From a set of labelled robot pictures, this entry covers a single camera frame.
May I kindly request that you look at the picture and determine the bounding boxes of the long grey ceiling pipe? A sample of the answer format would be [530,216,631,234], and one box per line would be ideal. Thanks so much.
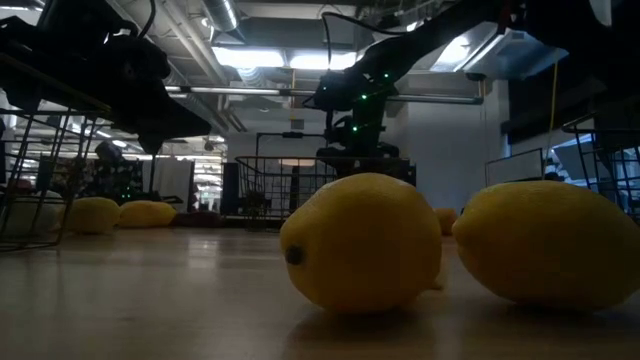
[164,84,485,106]

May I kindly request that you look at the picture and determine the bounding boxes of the black server cabinet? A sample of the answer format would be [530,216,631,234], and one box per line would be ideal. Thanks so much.
[91,158,144,204]

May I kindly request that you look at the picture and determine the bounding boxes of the right black wire basket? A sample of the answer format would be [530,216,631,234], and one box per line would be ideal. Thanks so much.
[559,107,640,226]

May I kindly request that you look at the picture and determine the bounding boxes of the left black wire basket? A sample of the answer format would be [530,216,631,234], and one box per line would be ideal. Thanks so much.
[0,52,114,254]

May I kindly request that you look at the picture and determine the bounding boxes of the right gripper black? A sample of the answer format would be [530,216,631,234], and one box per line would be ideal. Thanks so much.
[317,110,401,178]

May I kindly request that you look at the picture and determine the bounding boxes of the orange fruit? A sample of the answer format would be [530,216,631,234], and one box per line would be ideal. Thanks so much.
[432,207,459,237]

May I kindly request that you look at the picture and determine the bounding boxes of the framed whiteboard panel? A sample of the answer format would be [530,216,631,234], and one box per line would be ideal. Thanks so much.
[483,147,545,189]

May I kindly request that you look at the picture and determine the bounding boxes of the yellow hanging cable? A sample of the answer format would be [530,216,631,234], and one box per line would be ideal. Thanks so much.
[542,62,560,179]

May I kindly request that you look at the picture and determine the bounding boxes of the centre black wire basket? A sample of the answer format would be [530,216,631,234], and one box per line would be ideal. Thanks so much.
[233,155,417,231]

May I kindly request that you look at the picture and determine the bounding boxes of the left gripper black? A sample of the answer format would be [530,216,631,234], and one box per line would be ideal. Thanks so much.
[14,0,212,156]

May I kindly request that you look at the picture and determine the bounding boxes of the white partition panel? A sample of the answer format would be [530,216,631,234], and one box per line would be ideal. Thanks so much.
[141,157,196,214]

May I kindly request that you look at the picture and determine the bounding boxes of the black rectangular frame stand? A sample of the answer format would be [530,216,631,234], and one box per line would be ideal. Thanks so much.
[254,130,331,160]

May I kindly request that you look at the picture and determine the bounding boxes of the black wire basket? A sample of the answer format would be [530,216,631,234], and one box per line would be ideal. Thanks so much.
[233,155,417,231]
[559,107,640,226]
[0,52,114,254]

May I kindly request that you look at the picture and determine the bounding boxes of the round silver air duct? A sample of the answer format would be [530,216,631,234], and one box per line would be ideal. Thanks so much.
[199,0,241,34]

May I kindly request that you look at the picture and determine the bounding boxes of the person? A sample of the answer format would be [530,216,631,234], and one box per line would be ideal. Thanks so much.
[93,139,125,169]

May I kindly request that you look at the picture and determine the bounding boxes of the bright ceiling light panel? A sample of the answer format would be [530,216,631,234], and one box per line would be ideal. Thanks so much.
[288,52,359,71]
[212,45,286,70]

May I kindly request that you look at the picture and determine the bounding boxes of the large rectangular metal duct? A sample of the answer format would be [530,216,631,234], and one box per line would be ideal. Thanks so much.
[429,19,571,81]

